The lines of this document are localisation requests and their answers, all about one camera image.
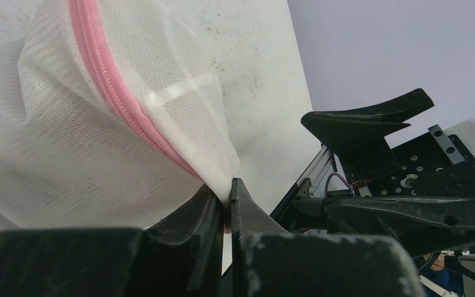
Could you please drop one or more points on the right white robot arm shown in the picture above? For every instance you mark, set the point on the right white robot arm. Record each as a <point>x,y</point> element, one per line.
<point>421,193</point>

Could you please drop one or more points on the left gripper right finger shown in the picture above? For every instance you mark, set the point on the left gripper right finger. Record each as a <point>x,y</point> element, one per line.
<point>270,261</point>

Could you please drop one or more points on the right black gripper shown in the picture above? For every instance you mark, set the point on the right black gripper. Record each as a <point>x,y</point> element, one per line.
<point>419,167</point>

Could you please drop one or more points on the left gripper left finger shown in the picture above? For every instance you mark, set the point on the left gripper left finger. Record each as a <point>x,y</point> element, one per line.
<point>178,256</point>

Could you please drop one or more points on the white mesh laundry bag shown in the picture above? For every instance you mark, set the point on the white mesh laundry bag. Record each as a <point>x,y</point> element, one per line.
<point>110,114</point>

